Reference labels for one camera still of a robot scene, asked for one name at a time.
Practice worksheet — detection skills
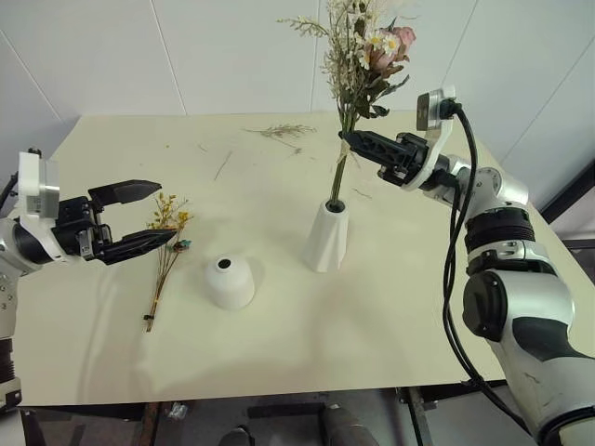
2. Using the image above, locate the rusty brown metal bar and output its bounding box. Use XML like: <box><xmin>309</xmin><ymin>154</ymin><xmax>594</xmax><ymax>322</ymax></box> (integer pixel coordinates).
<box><xmin>140</xmin><ymin>400</ymin><xmax>163</xmax><ymax>446</ymax></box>

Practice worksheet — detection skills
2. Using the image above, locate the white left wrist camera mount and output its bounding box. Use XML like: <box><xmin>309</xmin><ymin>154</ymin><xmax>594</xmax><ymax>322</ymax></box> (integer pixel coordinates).
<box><xmin>17</xmin><ymin>149</ymin><xmax>62</xmax><ymax>261</ymax></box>

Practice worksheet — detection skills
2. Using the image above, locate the large pink rose daisy bouquet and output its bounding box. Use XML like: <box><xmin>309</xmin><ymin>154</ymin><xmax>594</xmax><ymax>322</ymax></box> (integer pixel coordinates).
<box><xmin>276</xmin><ymin>0</ymin><xmax>418</xmax><ymax>210</ymax></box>

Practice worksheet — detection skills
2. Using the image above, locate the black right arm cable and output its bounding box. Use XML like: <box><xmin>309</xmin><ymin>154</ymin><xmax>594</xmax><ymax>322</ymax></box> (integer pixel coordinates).
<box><xmin>439</xmin><ymin>97</ymin><xmax>540</xmax><ymax>436</ymax></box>

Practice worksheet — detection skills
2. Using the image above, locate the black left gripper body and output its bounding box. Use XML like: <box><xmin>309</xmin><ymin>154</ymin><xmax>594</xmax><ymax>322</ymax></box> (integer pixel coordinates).
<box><xmin>51</xmin><ymin>195</ymin><xmax>113</xmax><ymax>260</ymax></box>

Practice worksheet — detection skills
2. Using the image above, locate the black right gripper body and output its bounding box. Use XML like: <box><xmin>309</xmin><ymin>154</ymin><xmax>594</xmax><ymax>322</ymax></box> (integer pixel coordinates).
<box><xmin>377</xmin><ymin>131</ymin><xmax>430</xmax><ymax>188</ymax></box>

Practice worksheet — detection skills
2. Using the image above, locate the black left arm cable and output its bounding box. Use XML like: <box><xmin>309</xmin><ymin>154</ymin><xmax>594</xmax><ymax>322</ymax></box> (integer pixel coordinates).
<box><xmin>0</xmin><ymin>171</ymin><xmax>20</xmax><ymax>208</ymax></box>

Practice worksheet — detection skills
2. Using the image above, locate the short round white vase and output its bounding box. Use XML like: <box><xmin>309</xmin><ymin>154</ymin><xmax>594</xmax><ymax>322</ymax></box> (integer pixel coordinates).
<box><xmin>204</xmin><ymin>255</ymin><xmax>257</xmax><ymax>311</ymax></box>

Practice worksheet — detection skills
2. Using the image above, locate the thin dried twig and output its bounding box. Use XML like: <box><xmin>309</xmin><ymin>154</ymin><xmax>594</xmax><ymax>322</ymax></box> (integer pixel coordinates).
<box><xmin>214</xmin><ymin>150</ymin><xmax>234</xmax><ymax>182</ymax></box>

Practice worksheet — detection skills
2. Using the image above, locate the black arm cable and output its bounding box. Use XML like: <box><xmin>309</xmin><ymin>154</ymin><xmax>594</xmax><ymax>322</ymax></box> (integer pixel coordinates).
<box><xmin>439</xmin><ymin>97</ymin><xmax>540</xmax><ymax>436</ymax></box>
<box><xmin>0</xmin><ymin>171</ymin><xmax>20</xmax><ymax>208</ymax></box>

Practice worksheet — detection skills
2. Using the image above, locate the tall faceted white vase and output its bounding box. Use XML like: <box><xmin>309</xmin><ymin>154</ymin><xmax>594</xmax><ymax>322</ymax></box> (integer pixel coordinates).
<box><xmin>303</xmin><ymin>198</ymin><xmax>350</xmax><ymax>274</ymax></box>

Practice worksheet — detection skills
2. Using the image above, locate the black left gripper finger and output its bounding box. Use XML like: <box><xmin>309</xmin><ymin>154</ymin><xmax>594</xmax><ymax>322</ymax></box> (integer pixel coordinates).
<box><xmin>86</xmin><ymin>179</ymin><xmax>163</xmax><ymax>208</ymax></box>
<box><xmin>91</xmin><ymin>228</ymin><xmax>180</xmax><ymax>267</ymax></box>

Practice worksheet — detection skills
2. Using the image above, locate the black metal table frame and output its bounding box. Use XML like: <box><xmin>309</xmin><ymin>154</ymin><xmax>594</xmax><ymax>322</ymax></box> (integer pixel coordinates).
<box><xmin>397</xmin><ymin>381</ymin><xmax>470</xmax><ymax>446</ymax></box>

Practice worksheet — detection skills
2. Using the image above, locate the fallen dried flower sprig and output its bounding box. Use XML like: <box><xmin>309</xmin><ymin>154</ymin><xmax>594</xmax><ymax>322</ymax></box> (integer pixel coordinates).
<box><xmin>241</xmin><ymin>123</ymin><xmax>316</xmax><ymax>141</ymax></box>

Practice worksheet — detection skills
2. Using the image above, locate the dark rounded shape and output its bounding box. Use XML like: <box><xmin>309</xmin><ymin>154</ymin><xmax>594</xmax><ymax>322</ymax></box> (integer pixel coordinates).
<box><xmin>324</xmin><ymin>404</ymin><xmax>374</xmax><ymax>446</ymax></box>
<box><xmin>218</xmin><ymin>424</ymin><xmax>256</xmax><ymax>446</ymax></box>

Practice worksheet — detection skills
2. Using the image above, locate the black framed panel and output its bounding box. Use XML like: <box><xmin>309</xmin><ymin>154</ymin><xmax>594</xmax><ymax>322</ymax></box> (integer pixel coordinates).
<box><xmin>537</xmin><ymin>158</ymin><xmax>595</xmax><ymax>245</ymax></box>

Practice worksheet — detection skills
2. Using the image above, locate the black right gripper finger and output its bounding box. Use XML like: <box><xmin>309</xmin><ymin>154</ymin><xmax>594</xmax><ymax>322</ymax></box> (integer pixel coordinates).
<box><xmin>349</xmin><ymin>142</ymin><xmax>397</xmax><ymax>168</ymax></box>
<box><xmin>339</xmin><ymin>130</ymin><xmax>403</xmax><ymax>155</ymax></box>

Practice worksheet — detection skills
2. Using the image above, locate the small yellow dried flower bouquet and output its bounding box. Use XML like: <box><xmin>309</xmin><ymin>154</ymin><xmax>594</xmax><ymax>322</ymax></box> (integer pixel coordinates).
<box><xmin>140</xmin><ymin>191</ymin><xmax>194</xmax><ymax>334</ymax></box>

